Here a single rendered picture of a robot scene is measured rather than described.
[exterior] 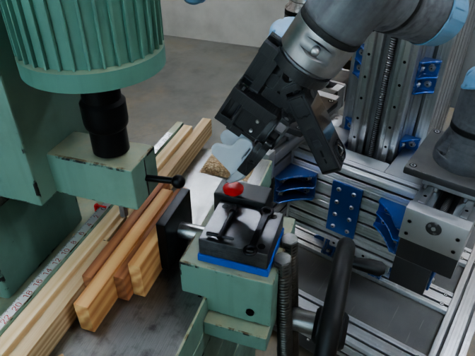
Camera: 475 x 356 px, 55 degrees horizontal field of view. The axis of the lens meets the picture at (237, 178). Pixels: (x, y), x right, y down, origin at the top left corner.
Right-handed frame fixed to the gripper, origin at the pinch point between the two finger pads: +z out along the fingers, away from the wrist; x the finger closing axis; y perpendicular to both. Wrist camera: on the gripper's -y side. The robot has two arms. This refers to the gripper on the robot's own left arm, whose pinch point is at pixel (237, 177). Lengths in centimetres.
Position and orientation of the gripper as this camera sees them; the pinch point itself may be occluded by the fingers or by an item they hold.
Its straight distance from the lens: 64.4
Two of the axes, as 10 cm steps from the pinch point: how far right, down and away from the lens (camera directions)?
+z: -4.8, 6.1, 6.3
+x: -3.1, 5.6, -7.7
